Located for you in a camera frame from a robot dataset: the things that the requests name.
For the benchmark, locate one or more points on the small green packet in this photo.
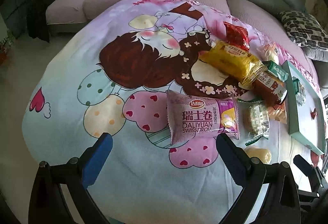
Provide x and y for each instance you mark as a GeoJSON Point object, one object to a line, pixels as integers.
{"type": "Point", "coordinates": [298, 90]}

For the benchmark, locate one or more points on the red brown snack packet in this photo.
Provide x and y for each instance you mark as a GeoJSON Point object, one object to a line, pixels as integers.
{"type": "Point", "coordinates": [267, 88]}

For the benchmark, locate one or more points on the cartoon printed blanket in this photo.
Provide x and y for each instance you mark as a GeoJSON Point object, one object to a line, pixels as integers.
{"type": "Point", "coordinates": [64, 116]}

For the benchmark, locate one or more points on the purple snack packet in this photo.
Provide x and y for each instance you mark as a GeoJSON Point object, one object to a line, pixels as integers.
{"type": "Point", "coordinates": [194, 118]}

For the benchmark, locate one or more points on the black white patterned pillow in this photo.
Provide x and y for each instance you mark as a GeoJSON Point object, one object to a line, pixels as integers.
{"type": "Point", "coordinates": [305, 29]}

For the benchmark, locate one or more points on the yellow bread packet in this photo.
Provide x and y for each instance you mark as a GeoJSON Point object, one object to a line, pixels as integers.
{"type": "Point", "coordinates": [230, 62]}

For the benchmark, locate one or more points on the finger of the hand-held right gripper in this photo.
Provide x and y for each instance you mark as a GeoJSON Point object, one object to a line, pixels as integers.
{"type": "Point", "coordinates": [303, 163]}

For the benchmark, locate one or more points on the green biscuit packet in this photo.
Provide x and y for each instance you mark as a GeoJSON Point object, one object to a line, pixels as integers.
{"type": "Point", "coordinates": [278, 72]}

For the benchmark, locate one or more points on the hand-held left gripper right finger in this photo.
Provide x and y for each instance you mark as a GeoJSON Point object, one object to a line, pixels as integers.
{"type": "Point", "coordinates": [232, 160]}

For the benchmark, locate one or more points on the clear green-edged pastry packet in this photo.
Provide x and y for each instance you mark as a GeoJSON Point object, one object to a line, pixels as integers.
{"type": "Point", "coordinates": [256, 118]}

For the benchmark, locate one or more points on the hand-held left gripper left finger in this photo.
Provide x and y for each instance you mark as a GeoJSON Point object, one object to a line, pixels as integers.
{"type": "Point", "coordinates": [98, 160]}

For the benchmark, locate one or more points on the yellow round pastry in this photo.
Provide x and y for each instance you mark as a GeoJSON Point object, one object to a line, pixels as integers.
{"type": "Point", "coordinates": [258, 153]}

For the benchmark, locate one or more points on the small red candy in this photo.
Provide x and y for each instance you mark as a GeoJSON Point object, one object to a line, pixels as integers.
{"type": "Point", "coordinates": [314, 113]}

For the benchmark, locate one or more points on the grey pillow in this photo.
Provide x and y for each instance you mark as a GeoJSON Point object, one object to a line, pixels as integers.
{"type": "Point", "coordinates": [315, 53]}

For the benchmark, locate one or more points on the teal cardboard box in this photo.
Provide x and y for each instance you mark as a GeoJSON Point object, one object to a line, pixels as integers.
{"type": "Point", "coordinates": [290, 101]}

